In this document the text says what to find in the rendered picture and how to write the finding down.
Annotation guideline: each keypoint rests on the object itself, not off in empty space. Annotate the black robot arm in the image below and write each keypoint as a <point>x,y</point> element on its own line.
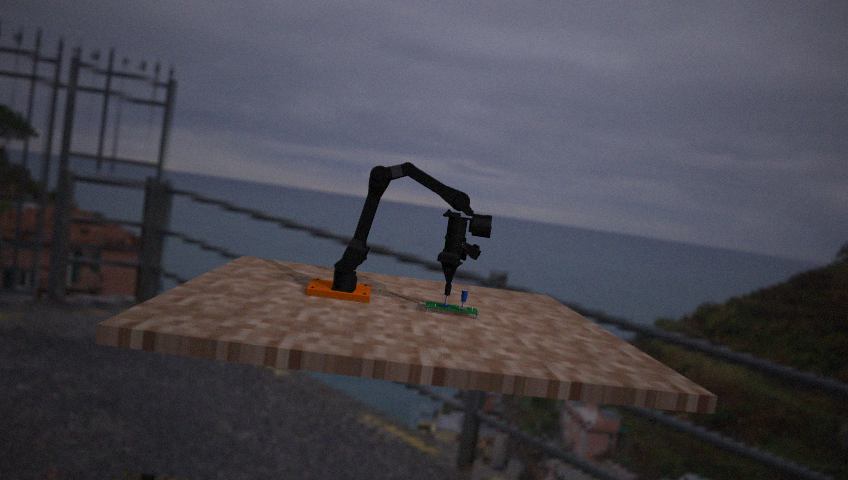
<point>345,278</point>

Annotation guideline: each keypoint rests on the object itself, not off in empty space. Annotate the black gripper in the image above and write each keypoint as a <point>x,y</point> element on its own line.
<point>449,258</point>

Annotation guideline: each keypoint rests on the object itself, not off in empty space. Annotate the green circuit board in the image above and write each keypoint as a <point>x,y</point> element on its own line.
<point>449,307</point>

